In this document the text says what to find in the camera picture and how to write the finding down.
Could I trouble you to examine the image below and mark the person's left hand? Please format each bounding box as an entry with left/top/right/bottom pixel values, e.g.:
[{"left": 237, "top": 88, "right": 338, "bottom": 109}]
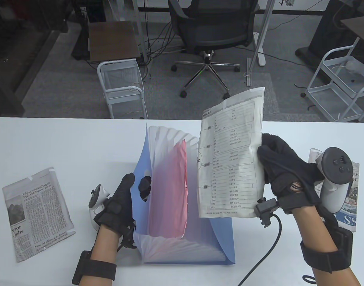
[{"left": 93, "top": 173, "right": 152, "bottom": 248}]

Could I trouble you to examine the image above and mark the person's right hand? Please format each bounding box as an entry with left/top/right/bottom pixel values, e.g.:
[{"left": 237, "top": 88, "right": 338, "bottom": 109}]
[{"left": 257, "top": 133, "right": 325, "bottom": 215}]

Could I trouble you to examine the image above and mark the pink paper material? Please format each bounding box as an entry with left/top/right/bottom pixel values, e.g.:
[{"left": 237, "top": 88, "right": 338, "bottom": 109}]
[{"left": 148, "top": 139, "right": 189, "bottom": 239}]

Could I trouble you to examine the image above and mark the printed flowchart paper material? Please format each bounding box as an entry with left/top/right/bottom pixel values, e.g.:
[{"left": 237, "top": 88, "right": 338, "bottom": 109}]
[{"left": 197, "top": 87, "right": 265, "bottom": 218}]

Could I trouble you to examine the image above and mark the blue accordion folder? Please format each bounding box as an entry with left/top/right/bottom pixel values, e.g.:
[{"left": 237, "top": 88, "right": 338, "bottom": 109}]
[{"left": 133, "top": 124, "right": 236, "bottom": 265}]

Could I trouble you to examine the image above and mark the newspaper material with blue banner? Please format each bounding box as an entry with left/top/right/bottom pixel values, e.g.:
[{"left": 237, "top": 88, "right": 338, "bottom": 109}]
[{"left": 308, "top": 148, "right": 360, "bottom": 233}]

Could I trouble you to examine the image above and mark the newspaper material with mountain photo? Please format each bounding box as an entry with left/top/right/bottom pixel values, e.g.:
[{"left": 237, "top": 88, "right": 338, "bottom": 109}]
[{"left": 2, "top": 167, "right": 76, "bottom": 263}]

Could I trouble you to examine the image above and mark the person's left forearm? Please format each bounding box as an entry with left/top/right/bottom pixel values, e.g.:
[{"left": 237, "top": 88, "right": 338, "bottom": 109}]
[{"left": 81, "top": 223, "right": 120, "bottom": 286}]

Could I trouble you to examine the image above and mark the person's right forearm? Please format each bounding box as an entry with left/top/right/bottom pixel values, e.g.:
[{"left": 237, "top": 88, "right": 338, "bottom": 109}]
[{"left": 293, "top": 206, "right": 364, "bottom": 286}]

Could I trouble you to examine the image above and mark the left white black controller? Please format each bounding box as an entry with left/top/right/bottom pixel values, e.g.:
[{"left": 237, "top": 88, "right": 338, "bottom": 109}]
[{"left": 88, "top": 184, "right": 109, "bottom": 231}]

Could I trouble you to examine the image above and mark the white black controller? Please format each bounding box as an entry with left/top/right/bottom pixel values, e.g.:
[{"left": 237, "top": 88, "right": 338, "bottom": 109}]
[
  {"left": 88, "top": 184, "right": 109, "bottom": 231},
  {"left": 315, "top": 147, "right": 353, "bottom": 213}
]

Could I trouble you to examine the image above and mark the right white black controller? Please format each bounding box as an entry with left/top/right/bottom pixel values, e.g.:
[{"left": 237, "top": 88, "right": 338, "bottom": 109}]
[{"left": 315, "top": 147, "right": 353, "bottom": 213}]

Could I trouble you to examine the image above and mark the clear plastic bag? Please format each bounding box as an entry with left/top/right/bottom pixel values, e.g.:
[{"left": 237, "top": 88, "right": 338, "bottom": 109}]
[{"left": 344, "top": 58, "right": 364, "bottom": 79}]

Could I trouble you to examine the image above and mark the dark desk with brown top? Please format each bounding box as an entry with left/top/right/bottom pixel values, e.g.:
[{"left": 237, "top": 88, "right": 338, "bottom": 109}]
[{"left": 295, "top": 0, "right": 364, "bottom": 70}]

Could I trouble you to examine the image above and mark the black office chair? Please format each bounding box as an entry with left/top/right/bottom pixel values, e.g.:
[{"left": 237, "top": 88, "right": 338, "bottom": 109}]
[{"left": 168, "top": 0, "right": 260, "bottom": 100}]

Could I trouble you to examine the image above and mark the brown wooden side table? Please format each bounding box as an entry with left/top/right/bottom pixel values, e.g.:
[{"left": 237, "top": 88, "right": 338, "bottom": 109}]
[{"left": 88, "top": 21, "right": 141, "bottom": 63}]

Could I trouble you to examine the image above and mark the left black wrist camera strap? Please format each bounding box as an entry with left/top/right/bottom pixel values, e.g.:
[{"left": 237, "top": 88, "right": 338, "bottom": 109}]
[{"left": 72, "top": 250, "right": 117, "bottom": 285}]

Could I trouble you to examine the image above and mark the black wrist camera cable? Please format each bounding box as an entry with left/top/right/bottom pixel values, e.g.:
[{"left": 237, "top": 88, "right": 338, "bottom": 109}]
[{"left": 237, "top": 214, "right": 282, "bottom": 286}]

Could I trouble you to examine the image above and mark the large white wire cart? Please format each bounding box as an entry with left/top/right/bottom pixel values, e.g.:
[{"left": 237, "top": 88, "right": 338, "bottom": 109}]
[{"left": 300, "top": 37, "right": 364, "bottom": 122}]

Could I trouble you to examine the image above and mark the small white wire cart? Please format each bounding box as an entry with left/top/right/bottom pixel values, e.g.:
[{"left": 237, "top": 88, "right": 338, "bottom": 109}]
[{"left": 97, "top": 59, "right": 149, "bottom": 119}]

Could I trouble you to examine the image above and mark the white desk frame leg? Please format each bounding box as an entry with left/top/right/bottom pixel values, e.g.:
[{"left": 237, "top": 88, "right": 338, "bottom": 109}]
[{"left": 247, "top": 0, "right": 276, "bottom": 66}]

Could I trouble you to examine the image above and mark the bundle of black floor cables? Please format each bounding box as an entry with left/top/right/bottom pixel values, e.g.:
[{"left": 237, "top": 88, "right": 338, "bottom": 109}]
[{"left": 139, "top": 18, "right": 185, "bottom": 81}]

